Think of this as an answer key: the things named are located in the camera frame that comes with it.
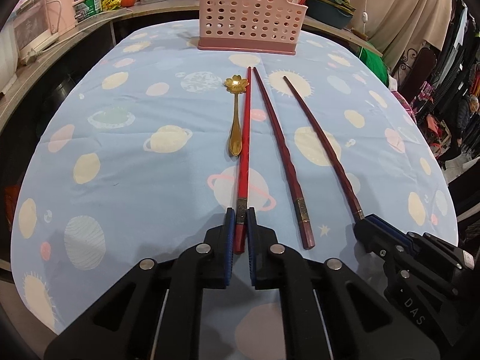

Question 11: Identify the dark maroon chopstick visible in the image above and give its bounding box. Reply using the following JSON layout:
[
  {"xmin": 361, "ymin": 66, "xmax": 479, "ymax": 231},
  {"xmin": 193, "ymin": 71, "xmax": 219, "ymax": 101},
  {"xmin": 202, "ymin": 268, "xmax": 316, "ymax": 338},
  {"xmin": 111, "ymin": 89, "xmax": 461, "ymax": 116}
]
[
  {"xmin": 283, "ymin": 76, "xmax": 365, "ymax": 223},
  {"xmin": 253, "ymin": 67, "xmax": 316, "ymax": 250}
]

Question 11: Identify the bright red chopstick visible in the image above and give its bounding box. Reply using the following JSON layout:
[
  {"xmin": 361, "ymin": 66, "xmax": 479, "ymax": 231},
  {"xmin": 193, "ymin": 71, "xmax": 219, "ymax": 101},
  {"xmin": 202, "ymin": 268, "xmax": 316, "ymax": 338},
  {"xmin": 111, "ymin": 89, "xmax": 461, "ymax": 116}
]
[{"xmin": 233, "ymin": 67, "xmax": 252, "ymax": 254}]

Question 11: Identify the gold flower spoon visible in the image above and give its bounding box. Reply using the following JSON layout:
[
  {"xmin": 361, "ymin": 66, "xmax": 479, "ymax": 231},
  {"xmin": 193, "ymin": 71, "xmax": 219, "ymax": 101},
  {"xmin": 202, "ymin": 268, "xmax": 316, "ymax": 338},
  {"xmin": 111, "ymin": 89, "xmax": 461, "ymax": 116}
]
[{"xmin": 224, "ymin": 75, "xmax": 249, "ymax": 157}]

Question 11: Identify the blue planet print tablecloth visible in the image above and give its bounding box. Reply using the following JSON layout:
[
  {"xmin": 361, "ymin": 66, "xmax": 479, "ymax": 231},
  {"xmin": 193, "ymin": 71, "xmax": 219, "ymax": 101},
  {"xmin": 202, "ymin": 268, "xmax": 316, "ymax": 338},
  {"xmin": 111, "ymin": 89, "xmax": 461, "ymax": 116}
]
[{"xmin": 10, "ymin": 19, "xmax": 459, "ymax": 360}]

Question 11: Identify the beige curtain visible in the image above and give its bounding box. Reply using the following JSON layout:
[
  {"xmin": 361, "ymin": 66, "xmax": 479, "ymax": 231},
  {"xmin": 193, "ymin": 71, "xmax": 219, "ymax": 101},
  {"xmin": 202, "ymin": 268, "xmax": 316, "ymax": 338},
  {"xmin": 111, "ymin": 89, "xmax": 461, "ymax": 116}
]
[{"xmin": 348, "ymin": 0, "xmax": 452, "ymax": 68}]

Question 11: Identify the blue planter with greens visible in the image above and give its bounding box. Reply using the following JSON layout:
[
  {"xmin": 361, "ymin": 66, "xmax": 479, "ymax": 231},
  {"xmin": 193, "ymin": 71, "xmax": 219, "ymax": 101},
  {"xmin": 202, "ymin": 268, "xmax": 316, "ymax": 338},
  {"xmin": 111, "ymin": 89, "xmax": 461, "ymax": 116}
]
[{"xmin": 306, "ymin": 0, "xmax": 356, "ymax": 29}]

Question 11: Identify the pink perforated utensil holder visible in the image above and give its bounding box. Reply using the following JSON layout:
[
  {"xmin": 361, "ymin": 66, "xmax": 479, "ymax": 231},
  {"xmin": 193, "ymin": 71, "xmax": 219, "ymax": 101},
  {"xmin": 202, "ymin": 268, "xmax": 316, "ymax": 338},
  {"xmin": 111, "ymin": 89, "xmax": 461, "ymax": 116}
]
[{"xmin": 198, "ymin": 0, "xmax": 307, "ymax": 55}]

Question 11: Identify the white plastic tub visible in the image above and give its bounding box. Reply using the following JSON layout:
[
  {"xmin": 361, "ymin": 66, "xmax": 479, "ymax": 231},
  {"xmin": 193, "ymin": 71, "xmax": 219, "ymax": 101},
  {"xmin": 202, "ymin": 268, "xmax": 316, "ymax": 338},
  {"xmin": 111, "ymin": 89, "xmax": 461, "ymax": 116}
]
[{"xmin": 0, "ymin": 22, "xmax": 18, "ymax": 94}]

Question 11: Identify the white glass kettle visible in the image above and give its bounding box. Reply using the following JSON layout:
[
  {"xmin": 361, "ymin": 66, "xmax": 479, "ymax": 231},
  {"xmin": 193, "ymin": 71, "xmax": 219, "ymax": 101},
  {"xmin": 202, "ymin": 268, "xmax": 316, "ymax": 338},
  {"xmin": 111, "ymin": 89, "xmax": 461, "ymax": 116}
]
[{"xmin": 13, "ymin": 0, "xmax": 59, "ymax": 65}]

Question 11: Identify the red tomato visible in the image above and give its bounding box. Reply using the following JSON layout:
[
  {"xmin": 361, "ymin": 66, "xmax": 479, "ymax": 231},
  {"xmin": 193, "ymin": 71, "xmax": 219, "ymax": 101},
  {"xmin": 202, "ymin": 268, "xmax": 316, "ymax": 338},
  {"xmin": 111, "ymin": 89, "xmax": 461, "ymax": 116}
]
[{"xmin": 120, "ymin": 0, "xmax": 137, "ymax": 8}]

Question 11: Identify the yellow snack packet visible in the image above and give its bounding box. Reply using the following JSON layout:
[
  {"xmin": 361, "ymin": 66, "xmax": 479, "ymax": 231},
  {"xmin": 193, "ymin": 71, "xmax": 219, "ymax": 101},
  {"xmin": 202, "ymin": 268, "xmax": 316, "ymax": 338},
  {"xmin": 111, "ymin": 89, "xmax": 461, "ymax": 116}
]
[{"xmin": 102, "ymin": 0, "xmax": 121, "ymax": 11}]

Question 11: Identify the white power cable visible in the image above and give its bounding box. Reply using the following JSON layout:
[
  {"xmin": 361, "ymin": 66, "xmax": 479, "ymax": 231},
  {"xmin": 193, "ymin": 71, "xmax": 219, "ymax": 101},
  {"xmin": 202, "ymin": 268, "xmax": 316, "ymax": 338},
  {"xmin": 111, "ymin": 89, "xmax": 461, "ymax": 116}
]
[{"xmin": 22, "ymin": 5, "xmax": 136, "ymax": 65}]

